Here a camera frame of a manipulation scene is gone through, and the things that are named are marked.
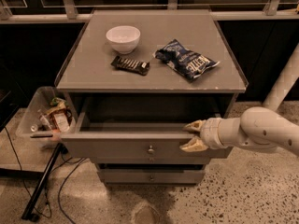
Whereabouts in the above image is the grey bottom drawer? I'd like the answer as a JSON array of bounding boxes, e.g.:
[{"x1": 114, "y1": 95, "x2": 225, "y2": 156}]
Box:
[{"x1": 98, "y1": 169, "x2": 205, "y2": 184}]

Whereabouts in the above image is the green snack packet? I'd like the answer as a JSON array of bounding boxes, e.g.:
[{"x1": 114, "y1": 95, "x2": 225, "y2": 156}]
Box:
[{"x1": 50, "y1": 97, "x2": 65, "y2": 107}]

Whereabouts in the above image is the grey top drawer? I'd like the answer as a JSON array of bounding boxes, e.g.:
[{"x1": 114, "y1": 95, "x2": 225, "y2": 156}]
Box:
[{"x1": 63, "y1": 93, "x2": 231, "y2": 159}]

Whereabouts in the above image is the brown labelled snack package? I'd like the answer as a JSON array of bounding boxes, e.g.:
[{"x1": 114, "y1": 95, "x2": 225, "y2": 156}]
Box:
[{"x1": 47, "y1": 106, "x2": 70, "y2": 133}]

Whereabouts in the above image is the black snack bar wrapper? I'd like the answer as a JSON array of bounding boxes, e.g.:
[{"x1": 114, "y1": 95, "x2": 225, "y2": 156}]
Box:
[{"x1": 111, "y1": 56, "x2": 150, "y2": 76}]

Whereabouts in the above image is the black floor cable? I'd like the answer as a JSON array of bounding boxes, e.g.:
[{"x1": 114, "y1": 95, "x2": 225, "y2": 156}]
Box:
[{"x1": 3, "y1": 126, "x2": 90, "y2": 224}]

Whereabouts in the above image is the white ceramic bowl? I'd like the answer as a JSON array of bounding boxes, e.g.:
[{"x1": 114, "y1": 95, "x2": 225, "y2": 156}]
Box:
[{"x1": 106, "y1": 25, "x2": 141, "y2": 54}]

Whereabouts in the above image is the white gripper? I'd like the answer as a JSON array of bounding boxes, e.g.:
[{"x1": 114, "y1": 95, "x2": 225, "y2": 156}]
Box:
[{"x1": 179, "y1": 118, "x2": 226, "y2": 152}]

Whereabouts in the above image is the metal window railing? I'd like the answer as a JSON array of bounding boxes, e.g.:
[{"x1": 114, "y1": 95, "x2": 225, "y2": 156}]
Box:
[{"x1": 0, "y1": 0, "x2": 299, "y2": 23}]

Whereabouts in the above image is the black metal stand leg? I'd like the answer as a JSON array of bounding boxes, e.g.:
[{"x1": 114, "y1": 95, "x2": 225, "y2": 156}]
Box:
[{"x1": 21, "y1": 143, "x2": 64, "y2": 222}]

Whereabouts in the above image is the grey drawer cabinet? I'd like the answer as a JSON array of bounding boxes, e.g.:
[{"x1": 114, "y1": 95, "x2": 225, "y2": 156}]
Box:
[{"x1": 55, "y1": 10, "x2": 248, "y2": 173}]

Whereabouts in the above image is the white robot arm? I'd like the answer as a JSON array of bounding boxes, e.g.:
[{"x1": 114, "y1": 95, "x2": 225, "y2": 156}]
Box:
[{"x1": 179, "y1": 45, "x2": 299, "y2": 156}]

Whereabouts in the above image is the blue chip bag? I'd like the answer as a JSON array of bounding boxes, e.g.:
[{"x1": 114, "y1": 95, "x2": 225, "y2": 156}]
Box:
[{"x1": 154, "y1": 39, "x2": 219, "y2": 81}]

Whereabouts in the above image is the grey drawer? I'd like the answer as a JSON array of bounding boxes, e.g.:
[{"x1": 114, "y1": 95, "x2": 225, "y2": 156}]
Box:
[
  {"x1": 63, "y1": 93, "x2": 231, "y2": 159},
  {"x1": 89, "y1": 157, "x2": 211, "y2": 164},
  {"x1": 98, "y1": 169, "x2": 205, "y2": 184}
]

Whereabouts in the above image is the clear plastic bin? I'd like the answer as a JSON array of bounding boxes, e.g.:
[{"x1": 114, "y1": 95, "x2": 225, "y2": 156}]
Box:
[{"x1": 16, "y1": 87, "x2": 76, "y2": 148}]

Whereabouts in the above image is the grey middle drawer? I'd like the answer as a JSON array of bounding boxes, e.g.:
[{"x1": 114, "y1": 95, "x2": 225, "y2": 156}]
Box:
[{"x1": 89, "y1": 157, "x2": 211, "y2": 164}]

